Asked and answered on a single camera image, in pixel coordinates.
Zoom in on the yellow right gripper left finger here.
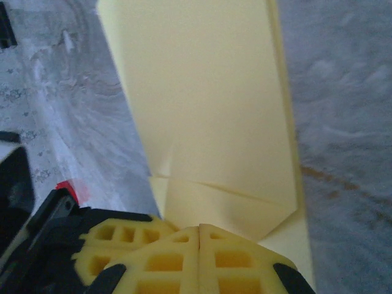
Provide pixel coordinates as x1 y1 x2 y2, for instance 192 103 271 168
91 224 201 294

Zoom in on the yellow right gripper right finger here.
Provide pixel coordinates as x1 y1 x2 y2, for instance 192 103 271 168
198 222 317 294

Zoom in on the yellow square paper sheet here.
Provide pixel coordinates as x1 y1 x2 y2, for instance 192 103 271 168
97 0 317 294

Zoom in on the small black plastic holder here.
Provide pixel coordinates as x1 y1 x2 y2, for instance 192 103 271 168
0 0 18 50

